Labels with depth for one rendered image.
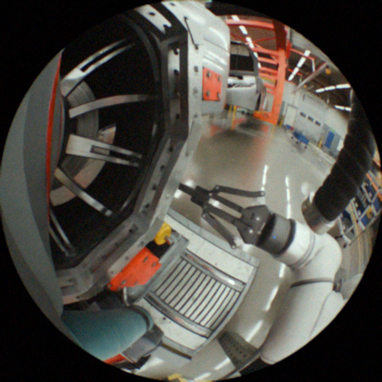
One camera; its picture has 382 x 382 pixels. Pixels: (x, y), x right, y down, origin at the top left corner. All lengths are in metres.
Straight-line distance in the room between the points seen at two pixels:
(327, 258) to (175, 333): 0.77
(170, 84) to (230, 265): 0.83
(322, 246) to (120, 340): 0.35
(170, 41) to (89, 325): 0.41
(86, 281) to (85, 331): 0.13
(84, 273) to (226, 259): 0.71
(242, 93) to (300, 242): 2.38
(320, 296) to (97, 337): 0.29
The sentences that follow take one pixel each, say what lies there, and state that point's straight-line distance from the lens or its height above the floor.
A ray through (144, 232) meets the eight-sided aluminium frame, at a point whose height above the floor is 0.62.
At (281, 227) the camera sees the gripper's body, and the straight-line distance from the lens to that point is 0.21.
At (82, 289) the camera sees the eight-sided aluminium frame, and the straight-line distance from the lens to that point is 0.29.
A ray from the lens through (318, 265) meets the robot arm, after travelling 0.25.
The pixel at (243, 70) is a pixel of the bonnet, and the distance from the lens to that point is 3.52.
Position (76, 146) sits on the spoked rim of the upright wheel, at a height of 0.79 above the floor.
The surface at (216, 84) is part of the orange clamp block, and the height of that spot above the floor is 0.85.
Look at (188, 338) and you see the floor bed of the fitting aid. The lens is 0.85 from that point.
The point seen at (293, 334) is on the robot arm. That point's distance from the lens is 0.23.
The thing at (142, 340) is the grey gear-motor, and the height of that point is 0.40.
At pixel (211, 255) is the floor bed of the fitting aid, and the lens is 0.76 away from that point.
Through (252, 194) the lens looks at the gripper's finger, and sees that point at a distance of 0.22.
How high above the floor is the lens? 0.82
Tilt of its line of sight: 46 degrees down
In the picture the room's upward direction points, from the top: straight up
